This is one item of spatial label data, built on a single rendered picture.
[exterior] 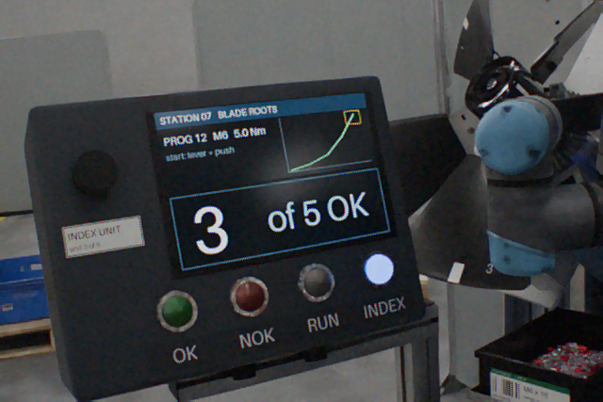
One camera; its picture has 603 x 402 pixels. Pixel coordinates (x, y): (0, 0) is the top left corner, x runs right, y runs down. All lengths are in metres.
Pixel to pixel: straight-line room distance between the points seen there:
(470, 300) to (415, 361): 2.06
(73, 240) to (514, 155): 0.47
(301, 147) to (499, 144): 0.31
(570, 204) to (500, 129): 0.12
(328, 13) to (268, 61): 0.71
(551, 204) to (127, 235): 0.49
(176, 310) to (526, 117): 0.44
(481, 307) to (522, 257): 1.85
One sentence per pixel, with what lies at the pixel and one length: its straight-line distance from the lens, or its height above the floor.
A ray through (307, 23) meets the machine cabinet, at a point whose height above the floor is 1.73.
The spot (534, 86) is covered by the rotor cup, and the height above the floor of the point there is 1.21.
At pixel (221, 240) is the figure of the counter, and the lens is 0.48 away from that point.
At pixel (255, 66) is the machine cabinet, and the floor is 1.37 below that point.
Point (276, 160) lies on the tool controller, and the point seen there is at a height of 1.20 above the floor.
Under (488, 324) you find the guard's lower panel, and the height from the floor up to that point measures 0.34.
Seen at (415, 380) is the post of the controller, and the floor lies 0.99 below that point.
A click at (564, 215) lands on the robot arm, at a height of 1.09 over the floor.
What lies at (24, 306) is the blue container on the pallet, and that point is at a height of 0.23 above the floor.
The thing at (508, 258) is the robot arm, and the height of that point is 1.04.
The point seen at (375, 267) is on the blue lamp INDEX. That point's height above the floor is 1.12.
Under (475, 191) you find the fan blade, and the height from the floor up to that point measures 1.05.
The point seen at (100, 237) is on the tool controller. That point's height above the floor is 1.17.
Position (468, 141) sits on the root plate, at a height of 1.12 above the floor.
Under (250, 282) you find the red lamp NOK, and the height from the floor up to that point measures 1.13.
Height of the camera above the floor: 1.26
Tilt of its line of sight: 8 degrees down
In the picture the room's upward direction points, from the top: 4 degrees counter-clockwise
